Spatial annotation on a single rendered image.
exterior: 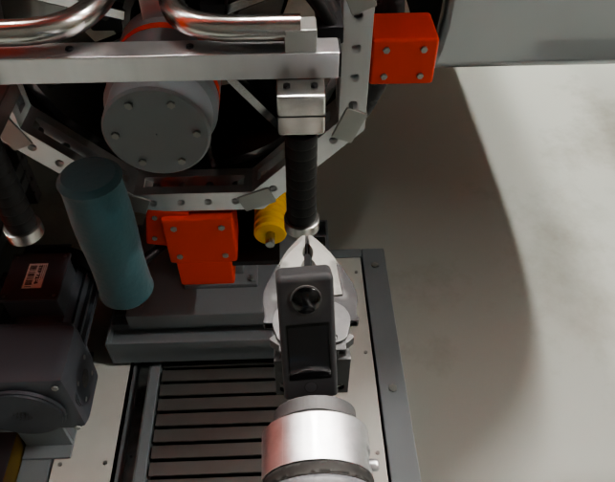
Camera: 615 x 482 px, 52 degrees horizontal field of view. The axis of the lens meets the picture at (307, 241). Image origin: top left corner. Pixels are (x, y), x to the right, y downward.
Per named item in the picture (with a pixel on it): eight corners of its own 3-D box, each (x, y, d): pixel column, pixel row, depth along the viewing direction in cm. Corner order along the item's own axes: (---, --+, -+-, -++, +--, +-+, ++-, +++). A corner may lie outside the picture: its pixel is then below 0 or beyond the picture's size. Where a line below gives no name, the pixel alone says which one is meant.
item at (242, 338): (326, 242, 167) (327, 216, 160) (336, 359, 143) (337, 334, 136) (137, 247, 166) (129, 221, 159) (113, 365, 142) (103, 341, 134)
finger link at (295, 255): (278, 266, 71) (278, 335, 64) (276, 230, 66) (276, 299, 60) (306, 265, 71) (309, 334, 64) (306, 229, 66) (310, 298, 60)
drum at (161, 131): (229, 84, 94) (219, -8, 84) (221, 179, 80) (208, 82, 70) (134, 86, 94) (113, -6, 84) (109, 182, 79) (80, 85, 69)
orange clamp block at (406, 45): (362, 56, 93) (424, 55, 93) (368, 87, 88) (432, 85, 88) (366, 11, 88) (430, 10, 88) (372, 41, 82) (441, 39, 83)
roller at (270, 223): (285, 149, 131) (284, 126, 127) (287, 255, 111) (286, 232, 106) (256, 149, 131) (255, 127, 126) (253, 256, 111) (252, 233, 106)
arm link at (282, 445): (258, 461, 47) (386, 456, 47) (259, 402, 51) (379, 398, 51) (264, 505, 54) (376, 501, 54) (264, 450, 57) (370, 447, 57)
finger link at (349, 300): (306, 274, 64) (310, 346, 58) (306, 263, 63) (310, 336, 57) (352, 273, 64) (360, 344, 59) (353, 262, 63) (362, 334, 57)
